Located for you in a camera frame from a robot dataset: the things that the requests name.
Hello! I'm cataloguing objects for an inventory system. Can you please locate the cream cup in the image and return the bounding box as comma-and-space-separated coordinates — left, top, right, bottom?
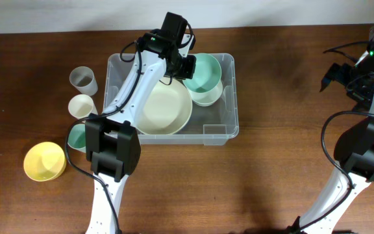
68, 94, 98, 119

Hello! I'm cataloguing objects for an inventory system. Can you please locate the white small bowl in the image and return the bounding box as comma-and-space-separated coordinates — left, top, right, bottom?
188, 81, 223, 107

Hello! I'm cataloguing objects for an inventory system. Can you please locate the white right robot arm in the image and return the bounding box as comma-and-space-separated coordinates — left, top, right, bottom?
286, 26, 374, 233

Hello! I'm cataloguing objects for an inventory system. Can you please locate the green cup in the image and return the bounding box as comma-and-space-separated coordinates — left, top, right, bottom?
68, 123, 86, 153

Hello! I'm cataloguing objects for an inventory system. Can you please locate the grey cup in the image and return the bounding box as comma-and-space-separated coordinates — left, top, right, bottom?
69, 66, 98, 96

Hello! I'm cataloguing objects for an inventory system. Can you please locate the cream bowl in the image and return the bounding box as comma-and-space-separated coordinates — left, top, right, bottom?
136, 77, 193, 135

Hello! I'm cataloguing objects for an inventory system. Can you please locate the green small bowl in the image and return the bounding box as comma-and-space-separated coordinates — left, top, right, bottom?
183, 53, 221, 93

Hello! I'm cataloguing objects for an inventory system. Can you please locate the clear plastic storage bin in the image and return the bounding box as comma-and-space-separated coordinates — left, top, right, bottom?
103, 53, 239, 146

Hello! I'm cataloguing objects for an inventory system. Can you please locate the yellow small bowl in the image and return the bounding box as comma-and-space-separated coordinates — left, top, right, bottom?
23, 142, 66, 182

